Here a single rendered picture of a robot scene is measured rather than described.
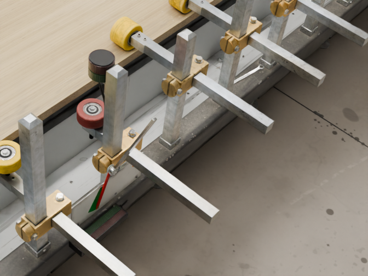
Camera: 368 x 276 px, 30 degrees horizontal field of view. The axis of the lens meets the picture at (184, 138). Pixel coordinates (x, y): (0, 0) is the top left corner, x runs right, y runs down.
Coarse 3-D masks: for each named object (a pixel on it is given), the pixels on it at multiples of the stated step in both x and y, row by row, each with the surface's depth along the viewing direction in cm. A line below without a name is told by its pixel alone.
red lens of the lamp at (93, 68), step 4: (92, 52) 154; (88, 60) 153; (88, 64) 153; (92, 64) 152; (112, 64) 152; (92, 68) 152; (96, 68) 152; (100, 68) 152; (104, 68) 152; (108, 68) 152; (96, 72) 153; (100, 72) 152; (104, 72) 153
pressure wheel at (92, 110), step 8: (80, 104) 176; (88, 104) 177; (96, 104) 177; (80, 112) 174; (88, 112) 175; (96, 112) 175; (80, 120) 174; (88, 120) 173; (96, 120) 173; (88, 128) 175; (96, 128) 175
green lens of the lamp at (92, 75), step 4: (88, 68) 154; (88, 72) 155; (92, 72) 153; (92, 76) 154; (96, 76) 153; (100, 76) 153; (104, 76) 153; (96, 80) 154; (100, 80) 154; (104, 80) 154
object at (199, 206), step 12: (96, 132) 177; (132, 156) 173; (144, 156) 173; (144, 168) 171; (156, 168) 171; (156, 180) 171; (168, 180) 169; (168, 192) 170; (180, 192) 167; (192, 192) 167; (192, 204) 166; (204, 204) 165; (204, 216) 165; (216, 216) 166
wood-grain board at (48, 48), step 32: (0, 0) 200; (32, 0) 202; (64, 0) 204; (96, 0) 206; (128, 0) 208; (160, 0) 210; (0, 32) 191; (32, 32) 193; (64, 32) 194; (96, 32) 196; (160, 32) 200; (0, 64) 183; (32, 64) 184; (64, 64) 186; (0, 96) 175; (32, 96) 176; (64, 96) 178; (0, 128) 168
